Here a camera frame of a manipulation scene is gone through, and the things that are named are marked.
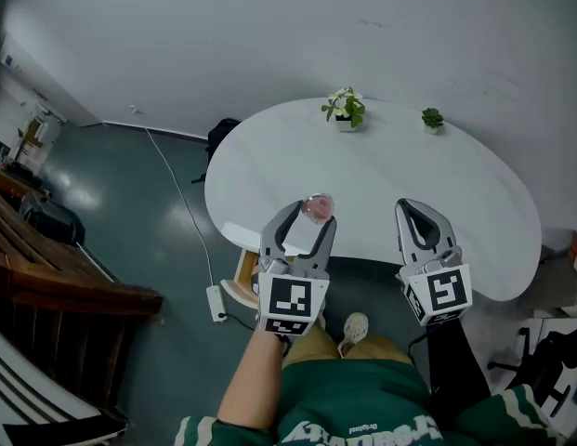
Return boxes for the white power cable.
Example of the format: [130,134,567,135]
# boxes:
[128,104,216,288]

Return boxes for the small green succulent pot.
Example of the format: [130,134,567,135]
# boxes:
[420,107,445,136]

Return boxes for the black backpack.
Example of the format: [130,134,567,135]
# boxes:
[190,117,243,186]

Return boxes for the black office chair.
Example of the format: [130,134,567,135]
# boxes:
[486,326,577,418]

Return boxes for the cluttered shelf unit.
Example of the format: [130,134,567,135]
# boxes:
[0,102,69,180]

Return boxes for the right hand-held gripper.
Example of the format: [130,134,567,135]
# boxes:
[394,198,473,328]

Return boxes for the white flowering potted plant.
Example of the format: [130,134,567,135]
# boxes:
[321,85,367,134]

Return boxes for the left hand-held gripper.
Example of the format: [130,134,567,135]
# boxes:
[256,199,339,338]

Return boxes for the white board with black stripes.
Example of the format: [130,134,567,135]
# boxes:
[0,322,129,446]

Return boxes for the person's right forearm black sleeve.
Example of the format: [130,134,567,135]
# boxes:
[426,317,493,420]

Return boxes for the black cable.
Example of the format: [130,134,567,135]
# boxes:
[224,312,260,333]

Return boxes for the person's green shirt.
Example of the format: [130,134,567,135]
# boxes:
[173,357,569,446]

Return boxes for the round pink makeup compact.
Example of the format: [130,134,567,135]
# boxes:
[302,192,337,227]

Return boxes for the person's left forearm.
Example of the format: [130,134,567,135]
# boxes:
[216,326,295,437]

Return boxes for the person's khaki shorts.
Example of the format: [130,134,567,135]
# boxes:
[282,325,415,369]

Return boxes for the dark wooden bench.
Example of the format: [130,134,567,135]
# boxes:
[0,167,164,415]

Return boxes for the person's beige shoe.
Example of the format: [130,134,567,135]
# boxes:
[336,311,370,358]

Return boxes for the white power strip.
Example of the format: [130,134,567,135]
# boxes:
[205,284,229,324]

